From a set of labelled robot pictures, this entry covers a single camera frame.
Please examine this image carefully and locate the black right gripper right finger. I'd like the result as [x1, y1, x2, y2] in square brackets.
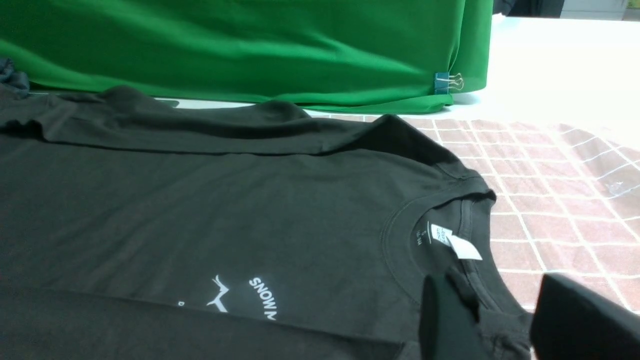
[529, 273, 640, 360]

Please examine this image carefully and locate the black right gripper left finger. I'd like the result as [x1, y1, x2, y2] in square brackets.
[419, 272, 483, 360]

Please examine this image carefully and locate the dark gray long-sleeve top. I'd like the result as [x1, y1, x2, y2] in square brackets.
[0, 86, 531, 360]

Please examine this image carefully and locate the pink checkered tablecloth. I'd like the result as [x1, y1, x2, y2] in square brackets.
[309, 118, 639, 324]

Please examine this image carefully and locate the blue binder clip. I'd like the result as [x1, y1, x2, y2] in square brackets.
[433, 72, 466, 95]

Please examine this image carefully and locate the green backdrop cloth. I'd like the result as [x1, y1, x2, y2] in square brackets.
[0, 0, 494, 115]

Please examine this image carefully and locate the dark gray crumpled garment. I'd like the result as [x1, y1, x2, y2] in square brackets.
[0, 57, 31, 100]

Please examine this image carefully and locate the gray metal rail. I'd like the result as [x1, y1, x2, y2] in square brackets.
[155, 98, 180, 109]

